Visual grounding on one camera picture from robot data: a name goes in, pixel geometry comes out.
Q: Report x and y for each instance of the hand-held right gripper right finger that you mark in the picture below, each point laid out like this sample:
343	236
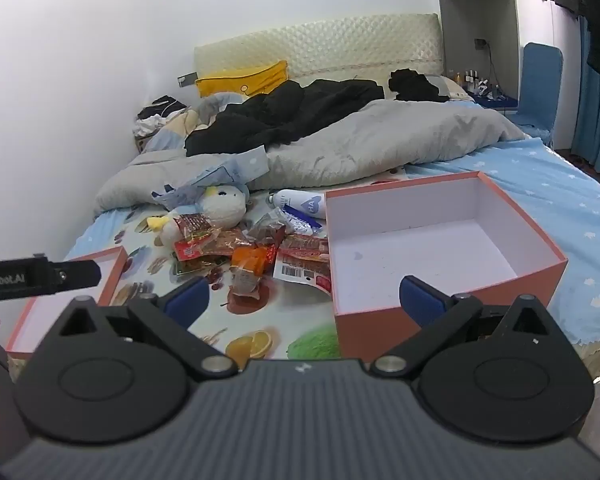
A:
420	301

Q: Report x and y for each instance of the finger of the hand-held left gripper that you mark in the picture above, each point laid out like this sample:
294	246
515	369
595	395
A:
77	275

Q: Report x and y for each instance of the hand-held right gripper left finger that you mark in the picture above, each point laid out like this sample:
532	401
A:
185	299

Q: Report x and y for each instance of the red cracker packet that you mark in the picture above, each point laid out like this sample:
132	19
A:
205	248

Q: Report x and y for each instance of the pink cardboard box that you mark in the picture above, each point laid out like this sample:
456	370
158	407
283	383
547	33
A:
420	240

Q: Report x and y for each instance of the orange snack packet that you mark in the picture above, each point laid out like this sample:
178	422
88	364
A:
250	262

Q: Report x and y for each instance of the white snack packet with barcode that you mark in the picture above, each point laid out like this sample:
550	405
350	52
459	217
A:
300	270

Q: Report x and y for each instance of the blue white snack packet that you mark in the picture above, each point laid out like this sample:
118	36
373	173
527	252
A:
300	221

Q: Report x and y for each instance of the clear packet of dark snacks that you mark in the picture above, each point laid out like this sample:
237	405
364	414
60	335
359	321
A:
267	232

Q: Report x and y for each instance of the green red snack packet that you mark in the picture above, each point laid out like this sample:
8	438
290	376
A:
190	268

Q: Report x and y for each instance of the pink box lid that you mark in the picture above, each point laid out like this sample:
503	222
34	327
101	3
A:
35	321

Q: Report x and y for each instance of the fruit printed blanket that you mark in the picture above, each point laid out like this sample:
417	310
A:
280	321

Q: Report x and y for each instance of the white blue plush toy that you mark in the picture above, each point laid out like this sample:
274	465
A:
220	205

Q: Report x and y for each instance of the white bottle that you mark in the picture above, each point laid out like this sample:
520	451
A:
300	200

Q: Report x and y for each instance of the grey duvet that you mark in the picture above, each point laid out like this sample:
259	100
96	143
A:
380	140

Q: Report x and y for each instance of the pile of clothes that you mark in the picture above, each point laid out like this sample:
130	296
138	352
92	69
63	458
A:
155	115

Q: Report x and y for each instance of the black clothing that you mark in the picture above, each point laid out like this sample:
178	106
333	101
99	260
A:
280	115

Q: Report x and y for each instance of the grey white pillow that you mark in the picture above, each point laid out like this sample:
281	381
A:
455	89

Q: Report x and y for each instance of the bedside table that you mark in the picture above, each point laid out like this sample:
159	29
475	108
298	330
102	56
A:
500	101

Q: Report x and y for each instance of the black garment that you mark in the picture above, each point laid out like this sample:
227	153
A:
415	85

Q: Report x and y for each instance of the row of small bottles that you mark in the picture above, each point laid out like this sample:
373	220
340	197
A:
472	79

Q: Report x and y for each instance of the yellow pillow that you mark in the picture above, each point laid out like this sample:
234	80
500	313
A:
250	80

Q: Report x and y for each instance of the blue chair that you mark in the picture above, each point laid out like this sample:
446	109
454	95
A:
540	85

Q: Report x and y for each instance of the blue curtain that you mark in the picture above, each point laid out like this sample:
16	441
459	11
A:
595	125

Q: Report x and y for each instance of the cream padded headboard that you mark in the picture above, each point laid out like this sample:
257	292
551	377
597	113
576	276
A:
340	45

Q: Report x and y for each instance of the white cabinet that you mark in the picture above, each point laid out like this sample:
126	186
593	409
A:
480	5

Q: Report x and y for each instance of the grey wall bracket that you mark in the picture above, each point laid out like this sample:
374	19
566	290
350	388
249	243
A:
187	80

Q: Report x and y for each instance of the wall socket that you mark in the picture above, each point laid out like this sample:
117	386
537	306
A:
480	43

